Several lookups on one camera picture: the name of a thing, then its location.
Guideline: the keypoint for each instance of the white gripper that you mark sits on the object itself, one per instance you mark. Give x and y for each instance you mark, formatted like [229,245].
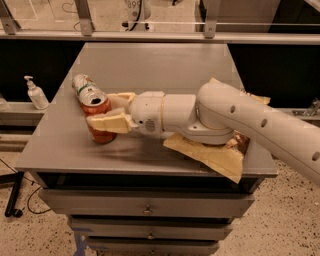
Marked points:
[146,111]

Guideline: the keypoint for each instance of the red coke can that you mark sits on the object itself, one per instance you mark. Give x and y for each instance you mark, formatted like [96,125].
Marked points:
[97,105]

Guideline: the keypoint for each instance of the white numbered robot base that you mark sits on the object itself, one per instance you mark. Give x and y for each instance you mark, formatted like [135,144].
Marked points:
[138,12]

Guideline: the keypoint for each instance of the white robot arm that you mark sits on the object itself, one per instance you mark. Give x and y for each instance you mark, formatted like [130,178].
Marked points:
[290,139]

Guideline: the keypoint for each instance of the white green lying can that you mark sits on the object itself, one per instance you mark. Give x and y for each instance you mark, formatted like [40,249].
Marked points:
[86,90]

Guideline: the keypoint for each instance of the white pump sanitizer bottle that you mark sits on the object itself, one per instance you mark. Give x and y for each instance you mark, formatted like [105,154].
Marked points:
[36,94]

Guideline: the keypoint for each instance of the grey drawer cabinet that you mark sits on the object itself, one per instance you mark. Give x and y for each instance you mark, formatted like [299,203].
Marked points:
[60,155]

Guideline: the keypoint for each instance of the top grey drawer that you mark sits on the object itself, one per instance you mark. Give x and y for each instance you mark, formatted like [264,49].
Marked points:
[147,204]

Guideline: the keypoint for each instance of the grey drawer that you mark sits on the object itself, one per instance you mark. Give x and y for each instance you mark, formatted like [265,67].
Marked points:
[147,204]
[153,246]
[150,229]

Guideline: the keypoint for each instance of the sea salt chips bag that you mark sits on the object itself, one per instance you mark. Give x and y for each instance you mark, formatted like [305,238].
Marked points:
[216,153]

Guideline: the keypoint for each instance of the middle grey drawer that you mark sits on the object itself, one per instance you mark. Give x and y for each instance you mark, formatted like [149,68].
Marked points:
[150,229]

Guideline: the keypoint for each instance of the black stand leg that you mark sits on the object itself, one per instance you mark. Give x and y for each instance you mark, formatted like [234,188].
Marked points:
[15,180]

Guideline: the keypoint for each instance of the bottom grey drawer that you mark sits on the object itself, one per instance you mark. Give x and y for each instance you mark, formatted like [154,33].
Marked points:
[153,246]

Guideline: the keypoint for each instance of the metal railing frame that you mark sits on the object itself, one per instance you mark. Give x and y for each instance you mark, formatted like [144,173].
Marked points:
[208,21]

